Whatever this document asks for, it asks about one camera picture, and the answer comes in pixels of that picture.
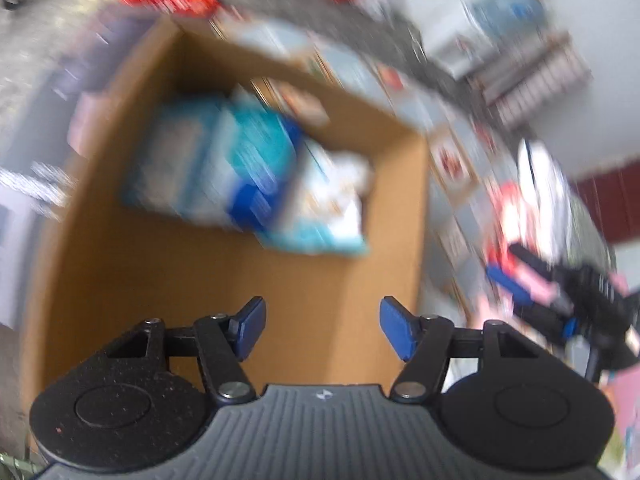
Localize blue tissue pack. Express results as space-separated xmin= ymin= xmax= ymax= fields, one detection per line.
xmin=122 ymin=97 xmax=307 ymax=233

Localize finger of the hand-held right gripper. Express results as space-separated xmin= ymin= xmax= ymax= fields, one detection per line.
xmin=506 ymin=242 xmax=567 ymax=287
xmin=485 ymin=264 xmax=577 ymax=347

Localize white and blue packet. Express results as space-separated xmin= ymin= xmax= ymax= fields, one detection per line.
xmin=255 ymin=142 xmax=376 ymax=259

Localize dark red door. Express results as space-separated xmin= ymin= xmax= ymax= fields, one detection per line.
xmin=575 ymin=162 xmax=640 ymax=247

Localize brown cardboard box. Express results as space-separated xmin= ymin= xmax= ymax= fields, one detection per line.
xmin=20 ymin=17 xmax=433 ymax=453

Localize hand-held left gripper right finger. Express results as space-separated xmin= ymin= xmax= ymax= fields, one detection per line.
xmin=379 ymin=296 xmax=550 ymax=403

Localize white striped blanket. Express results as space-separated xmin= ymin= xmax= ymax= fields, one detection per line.
xmin=517 ymin=139 xmax=583 ymax=261

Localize rolled patterned cloths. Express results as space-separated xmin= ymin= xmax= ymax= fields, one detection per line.
xmin=465 ymin=32 xmax=594 ymax=132

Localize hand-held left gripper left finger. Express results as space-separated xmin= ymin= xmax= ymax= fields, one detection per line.
xmin=106 ymin=296 xmax=268 ymax=404

